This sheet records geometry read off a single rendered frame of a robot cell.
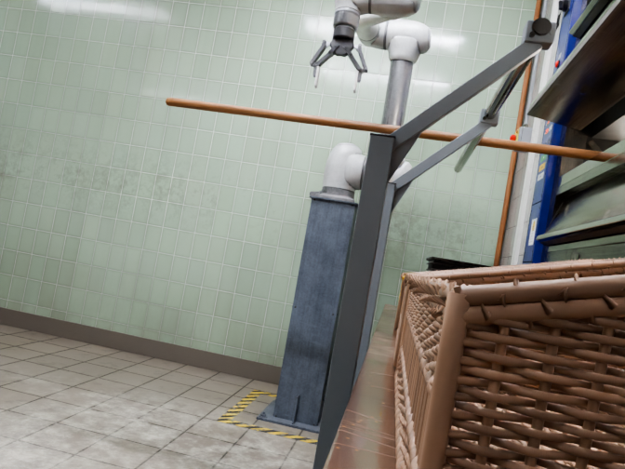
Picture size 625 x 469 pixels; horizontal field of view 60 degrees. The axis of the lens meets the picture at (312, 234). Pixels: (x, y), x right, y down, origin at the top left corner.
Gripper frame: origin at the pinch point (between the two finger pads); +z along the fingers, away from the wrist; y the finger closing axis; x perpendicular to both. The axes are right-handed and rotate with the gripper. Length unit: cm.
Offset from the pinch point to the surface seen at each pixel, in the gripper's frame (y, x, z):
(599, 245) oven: -82, 27, 44
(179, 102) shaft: 52, 4, 14
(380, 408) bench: -28, 118, 78
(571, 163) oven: -88, -25, 9
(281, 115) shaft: 15.8, 5.0, 14.1
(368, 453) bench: -27, 133, 78
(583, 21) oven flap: -81, -12, -38
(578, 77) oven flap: -73, 19, -4
